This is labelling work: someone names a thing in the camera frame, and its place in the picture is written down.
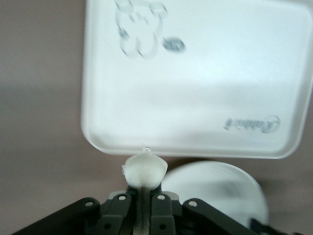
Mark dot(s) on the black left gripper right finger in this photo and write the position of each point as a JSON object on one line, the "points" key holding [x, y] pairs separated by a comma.
{"points": [[185, 218]]}

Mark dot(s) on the white tray with bear print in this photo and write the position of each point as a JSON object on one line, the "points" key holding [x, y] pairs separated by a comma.
{"points": [[195, 76]]}

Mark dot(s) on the small white bun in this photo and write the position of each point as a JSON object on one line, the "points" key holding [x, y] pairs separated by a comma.
{"points": [[144, 171]]}

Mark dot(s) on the round cream plate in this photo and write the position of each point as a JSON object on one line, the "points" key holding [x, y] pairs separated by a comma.
{"points": [[220, 186]]}

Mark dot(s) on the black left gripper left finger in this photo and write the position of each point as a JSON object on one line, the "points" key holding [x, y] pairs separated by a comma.
{"points": [[102, 215]]}

